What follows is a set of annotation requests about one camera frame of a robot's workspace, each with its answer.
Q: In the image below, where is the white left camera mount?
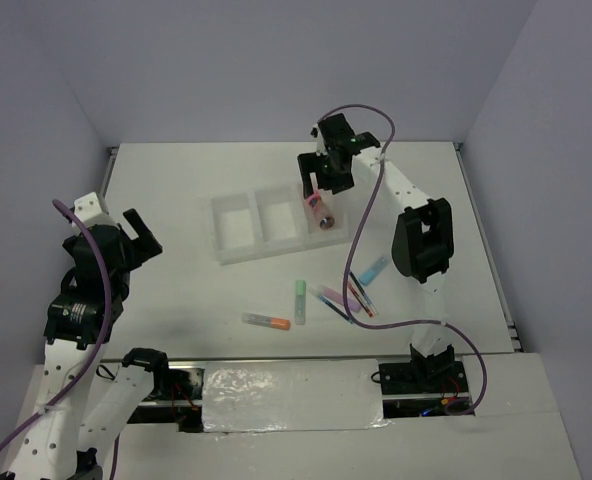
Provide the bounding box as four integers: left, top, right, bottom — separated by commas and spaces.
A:
73, 192, 116, 229

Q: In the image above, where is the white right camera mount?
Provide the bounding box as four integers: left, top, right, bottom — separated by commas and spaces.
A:
310, 124, 326, 156

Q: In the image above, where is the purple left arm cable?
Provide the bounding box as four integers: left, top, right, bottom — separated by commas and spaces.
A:
0, 199, 122, 476

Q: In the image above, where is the green capped highlighter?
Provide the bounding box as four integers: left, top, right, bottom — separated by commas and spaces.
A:
294, 279, 306, 325

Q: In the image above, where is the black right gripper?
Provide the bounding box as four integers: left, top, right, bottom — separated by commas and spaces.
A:
298, 149, 355, 199

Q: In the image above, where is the dark blue pen refill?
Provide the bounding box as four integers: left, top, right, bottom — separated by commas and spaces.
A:
348, 271, 378, 317

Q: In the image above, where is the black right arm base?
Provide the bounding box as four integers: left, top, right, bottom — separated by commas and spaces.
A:
371, 359, 468, 395

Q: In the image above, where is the pink capped glue bottle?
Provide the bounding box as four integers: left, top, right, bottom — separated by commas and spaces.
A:
304, 192, 335, 230

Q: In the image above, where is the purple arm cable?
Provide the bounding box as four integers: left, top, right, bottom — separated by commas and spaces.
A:
318, 103, 487, 417
0, 199, 122, 476

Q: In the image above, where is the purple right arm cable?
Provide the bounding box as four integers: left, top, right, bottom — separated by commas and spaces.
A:
318, 103, 487, 417

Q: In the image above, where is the aluminium table edge rail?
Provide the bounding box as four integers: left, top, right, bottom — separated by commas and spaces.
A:
453, 142, 524, 353

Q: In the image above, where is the blue highlighter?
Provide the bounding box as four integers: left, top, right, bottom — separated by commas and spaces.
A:
358, 256, 389, 286

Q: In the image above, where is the orange capped highlighter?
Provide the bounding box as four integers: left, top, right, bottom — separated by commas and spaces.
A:
242, 313, 291, 331

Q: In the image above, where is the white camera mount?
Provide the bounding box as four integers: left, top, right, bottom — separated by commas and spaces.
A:
310, 124, 326, 156
73, 192, 116, 229

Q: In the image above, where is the white three-compartment tray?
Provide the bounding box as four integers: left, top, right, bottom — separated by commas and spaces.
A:
205, 183, 350, 265

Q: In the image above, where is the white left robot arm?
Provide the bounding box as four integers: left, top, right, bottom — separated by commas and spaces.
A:
0, 202, 172, 479

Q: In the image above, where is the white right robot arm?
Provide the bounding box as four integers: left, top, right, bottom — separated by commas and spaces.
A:
297, 104, 457, 391

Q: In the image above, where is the purple highlighter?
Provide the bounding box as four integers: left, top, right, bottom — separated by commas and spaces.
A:
317, 285, 362, 313

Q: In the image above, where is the silver foil tape sheet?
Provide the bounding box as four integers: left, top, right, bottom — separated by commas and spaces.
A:
202, 359, 388, 433

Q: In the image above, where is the red pen refill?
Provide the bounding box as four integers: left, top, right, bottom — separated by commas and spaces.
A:
346, 272, 375, 318

